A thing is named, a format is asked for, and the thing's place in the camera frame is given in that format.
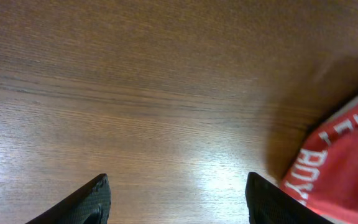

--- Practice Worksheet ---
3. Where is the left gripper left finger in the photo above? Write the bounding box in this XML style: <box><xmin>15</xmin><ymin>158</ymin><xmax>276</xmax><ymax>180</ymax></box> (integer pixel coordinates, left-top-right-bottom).
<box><xmin>28</xmin><ymin>174</ymin><xmax>111</xmax><ymax>224</ymax></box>

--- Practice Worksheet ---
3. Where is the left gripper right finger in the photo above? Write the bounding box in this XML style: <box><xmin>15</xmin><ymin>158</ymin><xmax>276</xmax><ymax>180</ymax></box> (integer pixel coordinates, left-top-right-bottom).
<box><xmin>245</xmin><ymin>172</ymin><xmax>332</xmax><ymax>224</ymax></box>

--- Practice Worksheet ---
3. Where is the red printed t-shirt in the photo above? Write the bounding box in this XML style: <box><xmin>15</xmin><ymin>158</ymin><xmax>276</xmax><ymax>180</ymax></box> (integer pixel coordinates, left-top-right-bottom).
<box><xmin>280</xmin><ymin>96</ymin><xmax>358</xmax><ymax>223</ymax></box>

